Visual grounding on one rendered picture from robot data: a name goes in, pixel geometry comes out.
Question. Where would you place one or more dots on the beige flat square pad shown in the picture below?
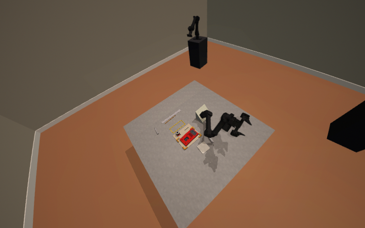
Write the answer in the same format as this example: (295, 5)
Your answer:
(203, 147)

